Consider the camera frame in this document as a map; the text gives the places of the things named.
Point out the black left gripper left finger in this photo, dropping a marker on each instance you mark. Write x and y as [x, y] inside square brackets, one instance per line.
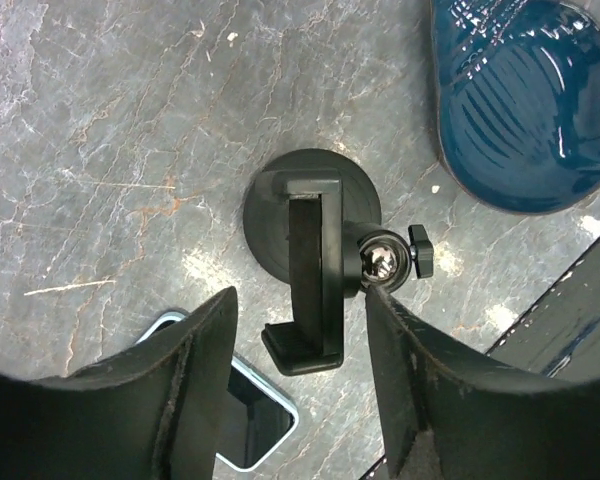
[152, 411]

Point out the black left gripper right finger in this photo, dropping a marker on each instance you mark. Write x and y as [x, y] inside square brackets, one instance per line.
[448, 411]

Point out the light blue phone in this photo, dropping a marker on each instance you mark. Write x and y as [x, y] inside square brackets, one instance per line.
[225, 410]

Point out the black round phone stand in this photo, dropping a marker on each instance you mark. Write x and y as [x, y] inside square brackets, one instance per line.
[312, 219]

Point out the blue leaf-shaped plate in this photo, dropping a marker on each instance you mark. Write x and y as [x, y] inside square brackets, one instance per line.
[518, 101]

